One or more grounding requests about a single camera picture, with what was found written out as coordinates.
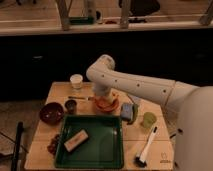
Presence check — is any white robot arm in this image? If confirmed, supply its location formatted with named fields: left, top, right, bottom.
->
left=86, top=54, right=213, bottom=171

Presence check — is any white paper cup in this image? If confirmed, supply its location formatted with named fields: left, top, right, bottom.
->
left=70, top=74, right=83, bottom=90

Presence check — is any small dark metal cup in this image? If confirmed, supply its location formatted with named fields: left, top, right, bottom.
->
left=65, top=99, right=77, bottom=114

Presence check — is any light green cup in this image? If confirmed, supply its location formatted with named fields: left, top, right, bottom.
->
left=142, top=112, right=157, bottom=129

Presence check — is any orange bowl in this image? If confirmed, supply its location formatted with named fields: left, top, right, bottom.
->
left=93, top=92, right=119, bottom=113

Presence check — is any grey blue cloth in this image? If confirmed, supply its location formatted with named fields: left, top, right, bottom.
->
left=127, top=94, right=141, bottom=106

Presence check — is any green plastic tray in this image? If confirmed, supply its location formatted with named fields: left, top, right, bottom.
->
left=54, top=115, right=124, bottom=169

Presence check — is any dark brown bowl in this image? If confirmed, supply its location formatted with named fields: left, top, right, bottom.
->
left=39, top=102, right=64, bottom=125

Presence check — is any wooden block eraser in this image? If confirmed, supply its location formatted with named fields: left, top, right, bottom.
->
left=64, top=130, right=89, bottom=152

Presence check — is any bunch of dark grapes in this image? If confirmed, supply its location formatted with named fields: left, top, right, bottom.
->
left=47, top=134, right=60, bottom=155

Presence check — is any white dish brush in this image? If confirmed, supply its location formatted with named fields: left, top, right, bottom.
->
left=135, top=127, right=157, bottom=168

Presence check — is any black pole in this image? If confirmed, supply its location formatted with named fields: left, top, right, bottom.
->
left=11, top=122, right=24, bottom=171

